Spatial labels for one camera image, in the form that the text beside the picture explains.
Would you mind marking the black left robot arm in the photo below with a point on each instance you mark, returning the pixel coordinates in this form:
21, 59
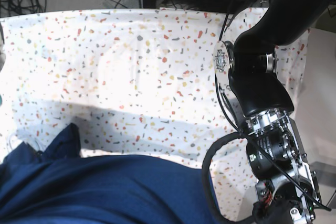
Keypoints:
258, 107

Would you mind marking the terrazzo patterned table cloth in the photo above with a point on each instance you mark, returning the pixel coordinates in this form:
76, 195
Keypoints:
134, 82

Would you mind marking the dark blue t-shirt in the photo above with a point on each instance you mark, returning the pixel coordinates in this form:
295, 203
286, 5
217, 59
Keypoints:
57, 185

